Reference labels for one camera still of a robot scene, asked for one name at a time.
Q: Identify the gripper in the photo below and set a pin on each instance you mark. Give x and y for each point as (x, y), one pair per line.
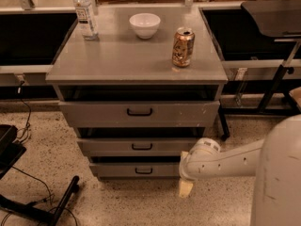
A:
(187, 169)

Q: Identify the grey bottom drawer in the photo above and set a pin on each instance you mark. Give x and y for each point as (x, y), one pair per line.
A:
(132, 170)

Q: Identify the grey drawer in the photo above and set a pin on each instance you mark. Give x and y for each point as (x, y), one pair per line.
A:
(132, 170)
(139, 114)
(171, 146)

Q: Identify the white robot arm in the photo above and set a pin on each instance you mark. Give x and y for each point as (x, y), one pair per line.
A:
(274, 162)

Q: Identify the grey middle drawer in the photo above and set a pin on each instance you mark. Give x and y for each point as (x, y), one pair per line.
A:
(171, 146)

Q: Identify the grey top drawer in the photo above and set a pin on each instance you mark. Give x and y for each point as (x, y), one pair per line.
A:
(139, 114)

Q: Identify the grey drawer cabinet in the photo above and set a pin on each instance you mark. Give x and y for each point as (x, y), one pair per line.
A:
(121, 67)

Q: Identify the gold soda can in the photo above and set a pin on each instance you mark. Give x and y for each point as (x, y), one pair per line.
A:
(183, 46)

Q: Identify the white ceramic bowl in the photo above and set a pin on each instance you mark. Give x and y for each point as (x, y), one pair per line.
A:
(145, 25)

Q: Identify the black stand on floor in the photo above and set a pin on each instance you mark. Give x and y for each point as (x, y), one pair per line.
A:
(15, 198)

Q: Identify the black chair with stand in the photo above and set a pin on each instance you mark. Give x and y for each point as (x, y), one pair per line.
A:
(276, 19)

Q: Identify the clear plastic water bottle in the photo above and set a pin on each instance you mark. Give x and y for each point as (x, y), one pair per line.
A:
(86, 19)

